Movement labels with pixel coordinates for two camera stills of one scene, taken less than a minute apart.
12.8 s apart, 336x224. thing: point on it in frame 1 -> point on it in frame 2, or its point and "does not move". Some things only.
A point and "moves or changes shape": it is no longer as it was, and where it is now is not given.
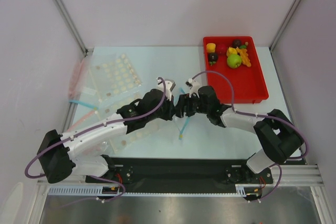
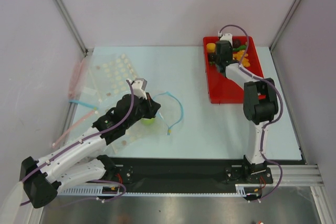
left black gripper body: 164,112 -> 144,109
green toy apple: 233,61 moves or changes shape
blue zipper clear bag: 181,130 moves or changes shape
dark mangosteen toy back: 236,43 does not move
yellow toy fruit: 211,47 does not move
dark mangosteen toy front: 212,58 does not move
